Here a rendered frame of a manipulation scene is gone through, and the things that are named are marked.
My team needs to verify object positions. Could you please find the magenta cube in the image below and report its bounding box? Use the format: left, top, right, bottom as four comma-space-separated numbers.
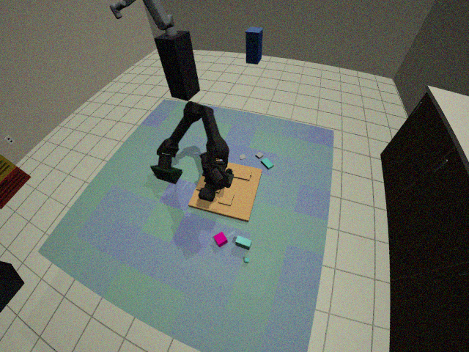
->
214, 232, 228, 247

